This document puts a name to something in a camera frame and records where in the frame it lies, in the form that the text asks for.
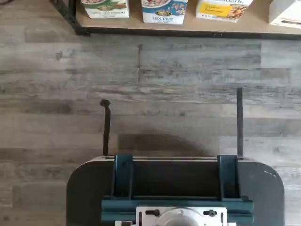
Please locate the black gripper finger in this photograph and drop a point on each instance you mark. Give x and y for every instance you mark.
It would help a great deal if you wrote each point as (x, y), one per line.
(107, 131)
(240, 122)

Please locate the white organic pantry box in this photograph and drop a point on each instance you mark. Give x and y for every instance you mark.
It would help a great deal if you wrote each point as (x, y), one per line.
(285, 14)

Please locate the yellow purely elizabeth box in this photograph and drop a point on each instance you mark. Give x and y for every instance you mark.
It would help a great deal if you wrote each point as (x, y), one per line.
(221, 11)

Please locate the green and white oatmeal box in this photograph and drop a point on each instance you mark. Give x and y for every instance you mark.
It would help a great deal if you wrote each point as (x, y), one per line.
(105, 10)

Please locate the black-framed wooden shelf unit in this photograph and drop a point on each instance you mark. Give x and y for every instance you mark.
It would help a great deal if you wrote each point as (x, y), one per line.
(188, 27)

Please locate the blue and white oatmeal box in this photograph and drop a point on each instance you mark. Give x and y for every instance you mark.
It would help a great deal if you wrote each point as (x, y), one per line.
(164, 13)

